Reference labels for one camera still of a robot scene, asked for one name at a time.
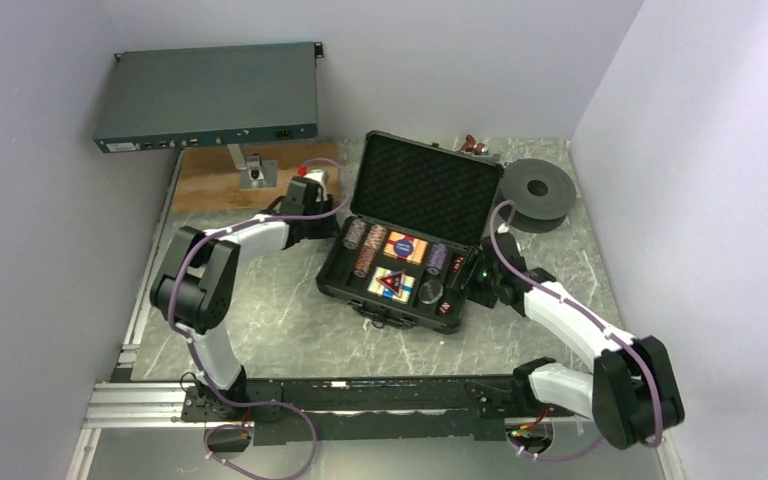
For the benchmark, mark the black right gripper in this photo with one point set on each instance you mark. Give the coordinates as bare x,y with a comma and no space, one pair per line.
476,294

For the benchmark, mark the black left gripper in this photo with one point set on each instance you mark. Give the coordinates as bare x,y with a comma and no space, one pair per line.
331,229

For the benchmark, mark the brown poker chip stack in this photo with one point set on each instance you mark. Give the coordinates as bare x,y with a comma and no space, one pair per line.
364,261

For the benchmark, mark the red black triangle button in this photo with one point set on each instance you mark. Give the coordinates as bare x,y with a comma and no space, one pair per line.
392,281

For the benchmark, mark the black poker set case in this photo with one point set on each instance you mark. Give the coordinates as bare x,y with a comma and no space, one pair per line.
421,190

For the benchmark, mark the clear round dealer disc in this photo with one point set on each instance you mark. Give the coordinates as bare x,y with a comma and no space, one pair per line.
431,291

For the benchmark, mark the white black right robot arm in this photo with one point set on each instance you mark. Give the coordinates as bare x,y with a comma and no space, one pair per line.
629,390

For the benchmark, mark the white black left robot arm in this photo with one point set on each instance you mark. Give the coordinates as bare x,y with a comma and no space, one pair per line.
194,286

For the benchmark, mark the purple poker chip stack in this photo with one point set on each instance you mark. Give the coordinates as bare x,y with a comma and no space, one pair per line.
436,259

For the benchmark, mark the blue card deck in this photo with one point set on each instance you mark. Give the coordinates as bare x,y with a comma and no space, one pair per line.
375,288

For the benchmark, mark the orange card deck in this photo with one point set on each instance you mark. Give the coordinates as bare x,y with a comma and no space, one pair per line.
405,248

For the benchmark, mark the black filament spool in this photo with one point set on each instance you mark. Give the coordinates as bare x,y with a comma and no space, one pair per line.
543,194

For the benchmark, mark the brown wooden board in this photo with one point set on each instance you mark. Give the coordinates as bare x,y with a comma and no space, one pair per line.
208,180

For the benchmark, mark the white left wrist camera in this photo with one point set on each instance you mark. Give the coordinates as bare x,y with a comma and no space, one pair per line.
319,177

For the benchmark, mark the grey metal bracket stand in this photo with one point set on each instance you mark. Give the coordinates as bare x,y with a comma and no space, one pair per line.
254,172

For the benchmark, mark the grey rack network switch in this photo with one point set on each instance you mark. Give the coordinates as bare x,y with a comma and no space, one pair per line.
193,97

